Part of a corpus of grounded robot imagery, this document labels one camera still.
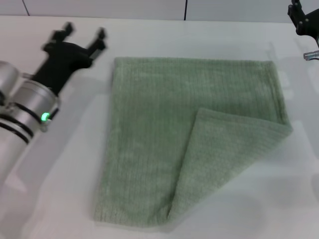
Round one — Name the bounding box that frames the green terry towel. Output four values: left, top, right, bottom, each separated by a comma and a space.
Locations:
92, 56, 294, 224

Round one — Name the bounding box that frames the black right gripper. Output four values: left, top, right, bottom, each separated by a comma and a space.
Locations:
288, 0, 319, 40

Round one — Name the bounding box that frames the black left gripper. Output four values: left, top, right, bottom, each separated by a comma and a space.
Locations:
33, 21, 109, 97

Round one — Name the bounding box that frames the grey right arm cable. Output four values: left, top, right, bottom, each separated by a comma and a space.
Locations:
303, 50, 319, 61

